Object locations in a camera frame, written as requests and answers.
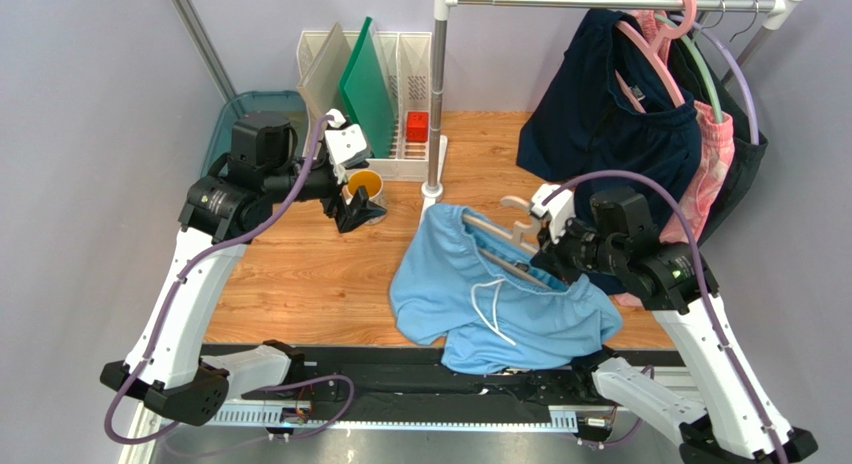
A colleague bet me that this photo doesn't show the beige plastic hanger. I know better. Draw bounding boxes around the beige plastic hanger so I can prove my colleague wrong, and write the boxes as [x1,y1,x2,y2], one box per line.
[462,213,552,290]

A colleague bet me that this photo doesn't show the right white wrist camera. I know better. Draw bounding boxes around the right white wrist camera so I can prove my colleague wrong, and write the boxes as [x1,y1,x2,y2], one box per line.
[530,183,576,243]

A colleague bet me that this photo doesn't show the pink plastic hanger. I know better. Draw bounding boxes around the pink plastic hanger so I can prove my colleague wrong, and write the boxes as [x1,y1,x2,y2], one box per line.
[615,0,697,107]

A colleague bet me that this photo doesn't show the grey metal wall pole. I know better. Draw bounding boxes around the grey metal wall pole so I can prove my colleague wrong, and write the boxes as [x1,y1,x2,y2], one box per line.
[171,0,237,101]

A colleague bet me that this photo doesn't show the white dish rack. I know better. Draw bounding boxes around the white dish rack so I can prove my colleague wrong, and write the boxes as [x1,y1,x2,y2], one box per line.
[297,30,432,183]

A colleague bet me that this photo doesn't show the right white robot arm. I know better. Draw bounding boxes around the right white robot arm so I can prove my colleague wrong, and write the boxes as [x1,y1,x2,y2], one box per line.
[530,184,818,463]

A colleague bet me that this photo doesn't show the white floral mug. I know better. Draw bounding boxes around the white floral mug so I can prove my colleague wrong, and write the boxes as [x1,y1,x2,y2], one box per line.
[342,169,387,225]

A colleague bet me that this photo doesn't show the teal plastic basket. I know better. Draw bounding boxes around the teal plastic basket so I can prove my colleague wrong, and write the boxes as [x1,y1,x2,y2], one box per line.
[199,90,309,177]

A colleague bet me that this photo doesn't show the grey cutting board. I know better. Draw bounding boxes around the grey cutting board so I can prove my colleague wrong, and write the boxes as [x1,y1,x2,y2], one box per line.
[297,22,352,121]

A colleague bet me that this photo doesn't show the light blue shorts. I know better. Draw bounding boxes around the light blue shorts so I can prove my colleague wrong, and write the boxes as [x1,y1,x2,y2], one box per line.
[389,204,623,375]

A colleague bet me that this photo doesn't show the red cube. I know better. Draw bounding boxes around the red cube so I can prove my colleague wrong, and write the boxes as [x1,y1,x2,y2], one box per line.
[405,111,430,143]

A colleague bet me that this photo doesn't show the green cutting board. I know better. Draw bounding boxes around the green cutting board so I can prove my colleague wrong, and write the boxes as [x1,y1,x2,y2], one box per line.
[338,16,397,159]

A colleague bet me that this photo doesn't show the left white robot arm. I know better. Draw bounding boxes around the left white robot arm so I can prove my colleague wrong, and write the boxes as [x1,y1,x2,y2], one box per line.
[100,110,385,426]

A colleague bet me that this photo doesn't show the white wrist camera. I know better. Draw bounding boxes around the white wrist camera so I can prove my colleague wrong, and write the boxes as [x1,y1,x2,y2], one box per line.
[530,183,576,243]
[324,109,372,184]

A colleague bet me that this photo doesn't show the black shorts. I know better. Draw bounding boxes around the black shorts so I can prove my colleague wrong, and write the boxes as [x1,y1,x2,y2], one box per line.
[668,41,769,245]

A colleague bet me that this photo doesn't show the green plastic hanger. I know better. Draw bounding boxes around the green plastic hanger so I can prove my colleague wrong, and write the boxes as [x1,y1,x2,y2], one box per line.
[653,11,725,124]

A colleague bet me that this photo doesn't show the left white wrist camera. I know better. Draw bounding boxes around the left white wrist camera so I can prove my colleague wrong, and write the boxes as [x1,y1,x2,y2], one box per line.
[324,109,372,184]

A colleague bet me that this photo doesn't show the pink patterned shorts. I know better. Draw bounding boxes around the pink patterned shorts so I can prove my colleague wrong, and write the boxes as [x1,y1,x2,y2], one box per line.
[615,9,736,308]

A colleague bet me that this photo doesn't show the silver clothes rack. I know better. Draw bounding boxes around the silver clothes rack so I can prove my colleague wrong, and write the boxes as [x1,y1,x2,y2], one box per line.
[421,0,805,209]

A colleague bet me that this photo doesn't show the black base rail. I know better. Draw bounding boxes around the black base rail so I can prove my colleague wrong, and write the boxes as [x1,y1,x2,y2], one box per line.
[199,343,687,427]

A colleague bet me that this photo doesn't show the lavender plastic hanger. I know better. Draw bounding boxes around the lavender plastic hanger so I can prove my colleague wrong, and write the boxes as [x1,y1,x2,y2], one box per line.
[692,22,760,146]

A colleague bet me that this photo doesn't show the navy blue shorts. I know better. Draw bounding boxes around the navy blue shorts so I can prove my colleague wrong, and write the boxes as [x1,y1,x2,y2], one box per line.
[516,8,704,295]

